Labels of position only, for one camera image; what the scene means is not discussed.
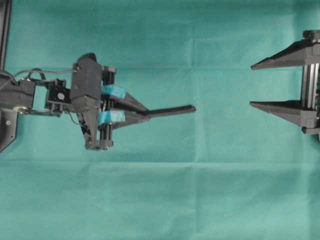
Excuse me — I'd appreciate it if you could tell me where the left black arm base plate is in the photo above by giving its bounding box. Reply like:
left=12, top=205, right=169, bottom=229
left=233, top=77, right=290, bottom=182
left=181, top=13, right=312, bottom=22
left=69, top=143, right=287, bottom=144
left=0, top=108, right=18, bottom=152

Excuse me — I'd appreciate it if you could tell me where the green table cloth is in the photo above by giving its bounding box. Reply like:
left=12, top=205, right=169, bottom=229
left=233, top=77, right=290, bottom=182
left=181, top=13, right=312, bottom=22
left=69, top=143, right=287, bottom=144
left=0, top=0, right=320, bottom=240

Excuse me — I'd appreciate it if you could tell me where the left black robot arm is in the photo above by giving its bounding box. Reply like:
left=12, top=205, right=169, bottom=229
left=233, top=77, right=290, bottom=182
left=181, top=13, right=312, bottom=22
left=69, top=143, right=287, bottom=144
left=0, top=52, right=152, bottom=151

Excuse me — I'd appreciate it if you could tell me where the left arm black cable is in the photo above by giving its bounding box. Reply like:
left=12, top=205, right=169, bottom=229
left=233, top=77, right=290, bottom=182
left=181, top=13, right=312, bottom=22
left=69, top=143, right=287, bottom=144
left=9, top=67, right=78, bottom=86

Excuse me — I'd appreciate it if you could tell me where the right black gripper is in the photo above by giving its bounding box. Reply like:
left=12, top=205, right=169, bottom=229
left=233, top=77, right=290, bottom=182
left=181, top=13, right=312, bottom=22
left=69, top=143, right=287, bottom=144
left=249, top=30, right=320, bottom=141

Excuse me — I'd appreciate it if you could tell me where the black aluminium frame rail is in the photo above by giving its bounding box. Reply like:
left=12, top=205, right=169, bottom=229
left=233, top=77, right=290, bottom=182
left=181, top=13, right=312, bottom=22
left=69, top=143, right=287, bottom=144
left=0, top=0, right=13, bottom=70

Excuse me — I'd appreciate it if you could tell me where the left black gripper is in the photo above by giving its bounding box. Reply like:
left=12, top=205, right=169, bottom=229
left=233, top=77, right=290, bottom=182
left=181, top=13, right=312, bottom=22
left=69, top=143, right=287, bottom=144
left=70, top=52, right=151, bottom=151

